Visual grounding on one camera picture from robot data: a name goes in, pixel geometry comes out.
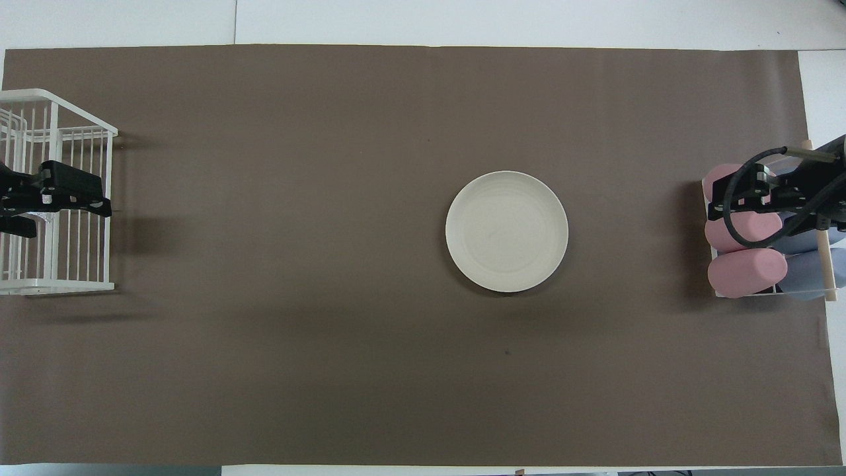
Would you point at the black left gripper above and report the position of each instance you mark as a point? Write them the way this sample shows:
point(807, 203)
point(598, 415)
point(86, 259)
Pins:
point(20, 192)

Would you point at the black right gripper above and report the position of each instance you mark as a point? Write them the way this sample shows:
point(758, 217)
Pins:
point(813, 182)

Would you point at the cream round plate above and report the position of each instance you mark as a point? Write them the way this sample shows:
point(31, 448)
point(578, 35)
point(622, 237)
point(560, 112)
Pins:
point(506, 231)

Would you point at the blue plastic cup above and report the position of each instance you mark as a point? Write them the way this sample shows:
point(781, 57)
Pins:
point(803, 243)
point(806, 277)

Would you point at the pink plastic cup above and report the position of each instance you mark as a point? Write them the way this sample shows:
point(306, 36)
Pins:
point(753, 231)
point(717, 182)
point(747, 272)

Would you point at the wooden white cup rack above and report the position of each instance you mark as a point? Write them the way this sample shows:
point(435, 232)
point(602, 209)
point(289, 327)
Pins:
point(826, 271)

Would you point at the brown table mat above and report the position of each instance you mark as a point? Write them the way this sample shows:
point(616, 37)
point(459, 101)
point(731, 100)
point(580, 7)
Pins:
point(330, 330)

